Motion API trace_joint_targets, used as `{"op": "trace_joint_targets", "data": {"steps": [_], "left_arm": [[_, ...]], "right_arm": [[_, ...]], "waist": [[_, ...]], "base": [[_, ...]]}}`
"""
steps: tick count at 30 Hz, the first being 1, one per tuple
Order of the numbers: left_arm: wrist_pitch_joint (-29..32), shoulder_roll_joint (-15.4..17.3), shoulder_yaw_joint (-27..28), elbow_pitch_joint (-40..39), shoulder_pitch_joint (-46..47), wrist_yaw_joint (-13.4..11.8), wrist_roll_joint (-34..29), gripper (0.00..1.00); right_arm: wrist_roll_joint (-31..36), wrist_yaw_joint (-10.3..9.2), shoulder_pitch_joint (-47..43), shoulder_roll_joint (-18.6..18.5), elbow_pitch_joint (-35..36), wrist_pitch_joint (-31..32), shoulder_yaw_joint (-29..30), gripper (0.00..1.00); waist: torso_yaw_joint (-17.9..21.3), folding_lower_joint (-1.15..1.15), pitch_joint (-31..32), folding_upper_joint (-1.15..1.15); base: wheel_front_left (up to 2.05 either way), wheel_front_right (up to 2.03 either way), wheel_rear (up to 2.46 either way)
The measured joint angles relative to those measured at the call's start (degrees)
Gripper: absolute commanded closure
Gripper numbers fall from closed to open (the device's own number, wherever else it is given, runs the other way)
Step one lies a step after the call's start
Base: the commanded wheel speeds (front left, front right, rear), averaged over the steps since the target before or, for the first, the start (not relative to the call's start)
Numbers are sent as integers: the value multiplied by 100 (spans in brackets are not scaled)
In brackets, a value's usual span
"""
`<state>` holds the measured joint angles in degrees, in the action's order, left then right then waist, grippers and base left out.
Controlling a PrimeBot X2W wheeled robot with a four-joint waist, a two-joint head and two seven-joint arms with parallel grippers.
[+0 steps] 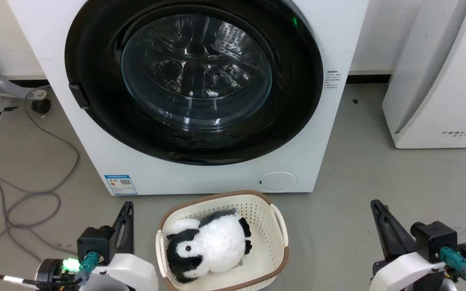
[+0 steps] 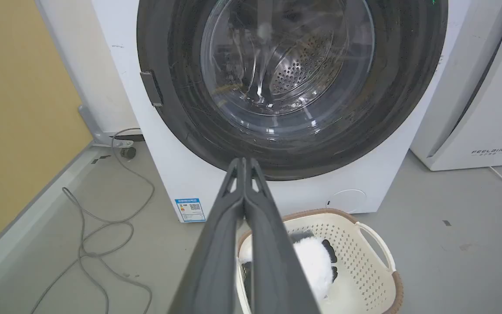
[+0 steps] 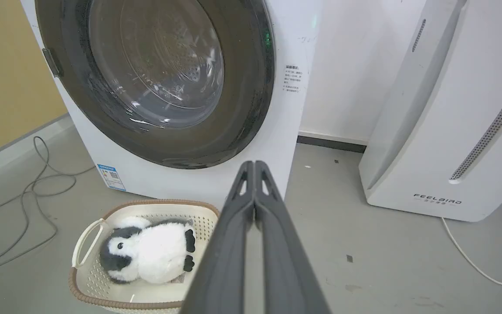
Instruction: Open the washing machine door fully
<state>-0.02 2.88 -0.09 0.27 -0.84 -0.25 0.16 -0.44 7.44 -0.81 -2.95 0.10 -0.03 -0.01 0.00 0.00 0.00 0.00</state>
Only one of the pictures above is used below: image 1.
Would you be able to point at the round black glass washer door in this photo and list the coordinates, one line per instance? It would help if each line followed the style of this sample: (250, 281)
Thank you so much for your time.
(194, 76)

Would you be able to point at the blue energy label sticker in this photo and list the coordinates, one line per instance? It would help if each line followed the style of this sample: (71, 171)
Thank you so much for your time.
(121, 184)

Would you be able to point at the white front-load washing machine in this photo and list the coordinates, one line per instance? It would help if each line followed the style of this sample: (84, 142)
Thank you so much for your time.
(200, 178)

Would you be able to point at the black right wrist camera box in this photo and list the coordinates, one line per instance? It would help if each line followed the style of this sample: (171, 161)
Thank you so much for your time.
(435, 240)

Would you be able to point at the white Feelbird appliance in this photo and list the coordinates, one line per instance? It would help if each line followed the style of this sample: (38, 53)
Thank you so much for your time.
(439, 81)

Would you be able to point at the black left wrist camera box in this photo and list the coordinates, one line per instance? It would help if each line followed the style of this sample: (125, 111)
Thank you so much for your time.
(95, 242)

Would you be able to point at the black and white penguin plush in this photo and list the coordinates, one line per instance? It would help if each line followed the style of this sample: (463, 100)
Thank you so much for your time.
(212, 242)

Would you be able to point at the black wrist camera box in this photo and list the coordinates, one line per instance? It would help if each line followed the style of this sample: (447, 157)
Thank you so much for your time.
(435, 240)
(95, 242)

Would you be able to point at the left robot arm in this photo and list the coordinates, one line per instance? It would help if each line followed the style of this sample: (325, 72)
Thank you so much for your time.
(53, 273)

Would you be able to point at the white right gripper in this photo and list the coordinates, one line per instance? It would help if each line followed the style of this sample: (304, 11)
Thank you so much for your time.
(407, 270)

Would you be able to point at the cream plastic laundry basket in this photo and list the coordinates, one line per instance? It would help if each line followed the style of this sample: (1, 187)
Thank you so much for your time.
(257, 210)

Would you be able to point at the round white filter cover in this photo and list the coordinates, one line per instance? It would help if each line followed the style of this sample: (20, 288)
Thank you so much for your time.
(277, 182)

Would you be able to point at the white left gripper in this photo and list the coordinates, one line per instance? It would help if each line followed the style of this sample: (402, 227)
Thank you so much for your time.
(134, 270)

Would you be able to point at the black caster wheel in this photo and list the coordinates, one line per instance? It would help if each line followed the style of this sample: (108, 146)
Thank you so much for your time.
(41, 106)

